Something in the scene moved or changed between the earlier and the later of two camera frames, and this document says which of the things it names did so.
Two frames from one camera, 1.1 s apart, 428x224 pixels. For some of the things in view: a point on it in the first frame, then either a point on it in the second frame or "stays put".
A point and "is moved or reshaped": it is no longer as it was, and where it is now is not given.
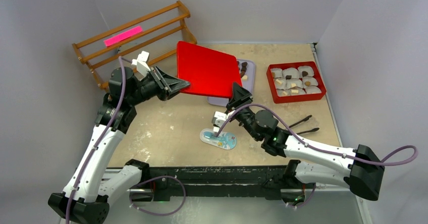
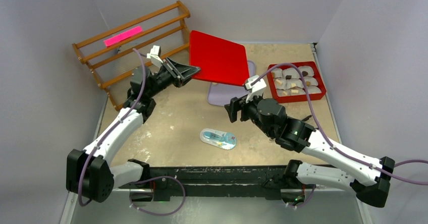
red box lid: x=209 y=72 is moved or reshaped
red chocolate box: x=294 y=81 stays put
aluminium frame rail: x=327 y=205 stays put
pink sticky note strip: x=119 y=37 stays put
